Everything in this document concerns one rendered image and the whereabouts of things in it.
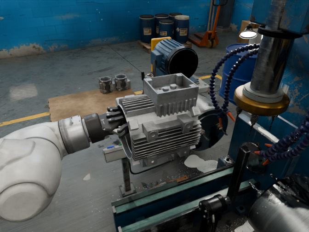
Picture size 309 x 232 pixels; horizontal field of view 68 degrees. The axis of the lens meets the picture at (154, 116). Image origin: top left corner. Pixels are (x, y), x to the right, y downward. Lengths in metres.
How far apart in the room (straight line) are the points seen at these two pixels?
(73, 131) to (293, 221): 0.63
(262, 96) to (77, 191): 0.91
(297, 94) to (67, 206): 1.07
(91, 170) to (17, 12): 5.12
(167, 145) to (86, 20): 5.75
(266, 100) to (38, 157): 0.67
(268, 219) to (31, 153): 0.66
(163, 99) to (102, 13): 5.80
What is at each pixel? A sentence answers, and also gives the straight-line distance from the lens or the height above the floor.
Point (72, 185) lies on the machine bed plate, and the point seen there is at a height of 0.80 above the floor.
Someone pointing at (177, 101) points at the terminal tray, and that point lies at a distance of 0.60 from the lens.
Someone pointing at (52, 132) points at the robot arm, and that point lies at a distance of 0.58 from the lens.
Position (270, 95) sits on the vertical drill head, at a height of 1.36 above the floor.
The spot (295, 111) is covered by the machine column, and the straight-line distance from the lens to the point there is 1.05.
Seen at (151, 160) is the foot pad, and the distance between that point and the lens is 0.62.
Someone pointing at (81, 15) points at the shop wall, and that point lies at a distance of 6.21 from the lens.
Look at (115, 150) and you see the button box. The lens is 0.96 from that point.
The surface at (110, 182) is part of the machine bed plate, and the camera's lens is 1.21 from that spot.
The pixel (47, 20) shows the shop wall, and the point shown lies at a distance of 6.12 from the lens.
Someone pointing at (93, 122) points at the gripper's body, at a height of 1.38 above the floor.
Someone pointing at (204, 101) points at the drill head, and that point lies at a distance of 1.12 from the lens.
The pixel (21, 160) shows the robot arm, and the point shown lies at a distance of 0.44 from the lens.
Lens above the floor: 1.70
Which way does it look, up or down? 33 degrees down
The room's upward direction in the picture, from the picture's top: straight up
